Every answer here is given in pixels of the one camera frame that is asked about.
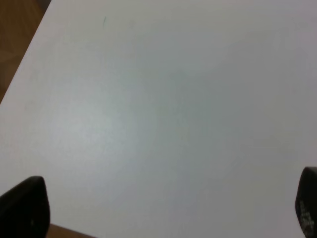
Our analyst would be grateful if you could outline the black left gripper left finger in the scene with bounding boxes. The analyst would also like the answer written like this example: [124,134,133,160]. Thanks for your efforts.
[0,176,50,238]

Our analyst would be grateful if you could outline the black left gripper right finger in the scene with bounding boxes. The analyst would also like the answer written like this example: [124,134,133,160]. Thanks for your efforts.
[295,167,317,238]

